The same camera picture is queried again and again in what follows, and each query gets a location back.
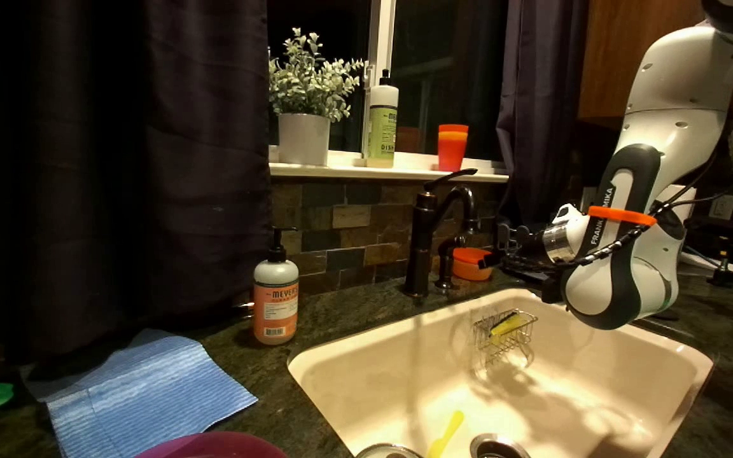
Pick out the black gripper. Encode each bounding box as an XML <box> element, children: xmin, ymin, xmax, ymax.
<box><xmin>501</xmin><ymin>226</ymin><xmax>560</xmax><ymax>287</ymax></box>

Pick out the orange bowl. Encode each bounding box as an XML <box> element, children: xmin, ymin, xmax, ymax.
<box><xmin>450</xmin><ymin>245</ymin><xmax>497</xmax><ymax>286</ymax></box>

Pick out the dark bronze side sprayer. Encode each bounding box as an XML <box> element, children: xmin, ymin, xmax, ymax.
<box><xmin>436</xmin><ymin>238</ymin><xmax>469</xmax><ymax>294</ymax></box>

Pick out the dark bronze faucet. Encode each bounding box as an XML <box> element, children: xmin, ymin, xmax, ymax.
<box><xmin>402</xmin><ymin>165</ymin><xmax>481</xmax><ymax>300</ymax></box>

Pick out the orange plastic cup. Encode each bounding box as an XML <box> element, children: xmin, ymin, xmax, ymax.
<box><xmin>436</xmin><ymin>122</ymin><xmax>471</xmax><ymax>173</ymax></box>

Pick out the narrow dark curtain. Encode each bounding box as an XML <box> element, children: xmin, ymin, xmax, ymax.
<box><xmin>497</xmin><ymin>0</ymin><xmax>590</xmax><ymax>226</ymax></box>

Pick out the white window sill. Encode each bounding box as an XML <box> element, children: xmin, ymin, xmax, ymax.
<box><xmin>268</xmin><ymin>149</ymin><xmax>513</xmax><ymax>186</ymax></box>

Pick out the white kitchen sink basin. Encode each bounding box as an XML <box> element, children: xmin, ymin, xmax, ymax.
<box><xmin>285</xmin><ymin>286</ymin><xmax>715</xmax><ymax>458</ymax></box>

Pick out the metal sink drain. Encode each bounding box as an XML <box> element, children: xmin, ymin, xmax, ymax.
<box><xmin>469</xmin><ymin>431</ymin><xmax>532</xmax><ymax>458</ymax></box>

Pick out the green dish soap bottle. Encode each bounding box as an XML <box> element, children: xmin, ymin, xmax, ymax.
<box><xmin>362</xmin><ymin>69</ymin><xmax>402</xmax><ymax>172</ymax></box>

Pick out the yellow plastic utensil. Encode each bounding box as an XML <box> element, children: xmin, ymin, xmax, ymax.
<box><xmin>425</xmin><ymin>408</ymin><xmax>469</xmax><ymax>458</ymax></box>

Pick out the wooden cabinet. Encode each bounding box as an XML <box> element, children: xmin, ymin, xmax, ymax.
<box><xmin>579</xmin><ymin>0</ymin><xmax>709</xmax><ymax>122</ymax></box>

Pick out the white plant pot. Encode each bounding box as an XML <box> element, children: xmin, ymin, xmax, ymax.
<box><xmin>276</xmin><ymin>110</ymin><xmax>334</xmax><ymax>169</ymax></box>

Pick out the orange label soap bottle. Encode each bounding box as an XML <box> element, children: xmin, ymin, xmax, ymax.
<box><xmin>253</xmin><ymin>226</ymin><xmax>301</xmax><ymax>348</ymax></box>

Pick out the green leafy plant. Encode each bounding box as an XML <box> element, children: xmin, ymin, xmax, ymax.
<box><xmin>264</xmin><ymin>25</ymin><xmax>369</xmax><ymax>122</ymax></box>

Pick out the pink bowl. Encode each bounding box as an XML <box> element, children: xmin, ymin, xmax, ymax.
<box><xmin>136</xmin><ymin>431</ymin><xmax>287</xmax><ymax>458</ymax></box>

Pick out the large dark curtain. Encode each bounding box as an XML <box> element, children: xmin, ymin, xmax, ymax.
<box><xmin>0</xmin><ymin>0</ymin><xmax>273</xmax><ymax>360</ymax></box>

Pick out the blue dish cloth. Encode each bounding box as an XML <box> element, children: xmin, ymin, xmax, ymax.
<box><xmin>29</xmin><ymin>328</ymin><xmax>261</xmax><ymax>458</ymax></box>

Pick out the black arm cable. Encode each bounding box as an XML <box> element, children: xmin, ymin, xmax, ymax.
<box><xmin>553</xmin><ymin>188</ymin><xmax>731</xmax><ymax>276</ymax></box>

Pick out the silver wire sponge holder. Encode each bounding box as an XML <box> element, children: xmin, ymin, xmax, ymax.
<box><xmin>469</xmin><ymin>305</ymin><xmax>541</xmax><ymax>369</ymax></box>

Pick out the orange cable strap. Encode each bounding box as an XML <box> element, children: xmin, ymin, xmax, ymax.
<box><xmin>589</xmin><ymin>205</ymin><xmax>660</xmax><ymax>229</ymax></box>

